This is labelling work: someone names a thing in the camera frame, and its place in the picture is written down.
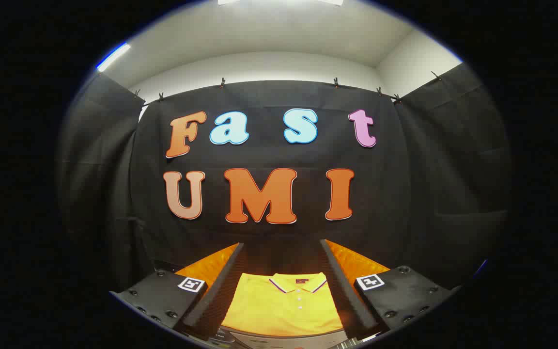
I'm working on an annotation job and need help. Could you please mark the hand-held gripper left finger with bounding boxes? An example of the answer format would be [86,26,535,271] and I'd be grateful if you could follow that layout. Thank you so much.
[109,242,248,343]

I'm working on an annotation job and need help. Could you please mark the ceiling tube light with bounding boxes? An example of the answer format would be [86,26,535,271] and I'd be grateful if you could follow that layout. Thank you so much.
[96,43,132,73]

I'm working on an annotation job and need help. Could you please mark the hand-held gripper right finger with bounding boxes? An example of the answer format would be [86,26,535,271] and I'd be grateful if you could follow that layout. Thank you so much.
[320,239,454,341]

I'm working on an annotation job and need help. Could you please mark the ceiling panel light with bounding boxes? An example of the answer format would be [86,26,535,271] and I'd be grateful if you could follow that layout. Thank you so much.
[217,0,345,6]

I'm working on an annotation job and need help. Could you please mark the yellow polo shirt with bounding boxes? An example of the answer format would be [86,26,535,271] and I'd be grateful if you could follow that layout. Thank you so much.
[221,272,345,337]

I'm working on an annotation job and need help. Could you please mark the black backdrop cloth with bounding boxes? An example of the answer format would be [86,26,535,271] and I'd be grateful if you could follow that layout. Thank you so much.
[56,62,512,291]

